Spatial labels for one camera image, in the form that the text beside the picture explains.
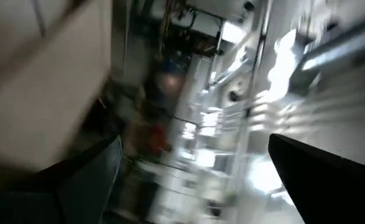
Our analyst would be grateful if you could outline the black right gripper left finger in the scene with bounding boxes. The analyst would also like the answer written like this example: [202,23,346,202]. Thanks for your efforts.
[0,134,123,224]

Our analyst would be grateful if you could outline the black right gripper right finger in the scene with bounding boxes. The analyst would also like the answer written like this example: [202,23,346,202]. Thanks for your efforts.
[267,133,365,224]

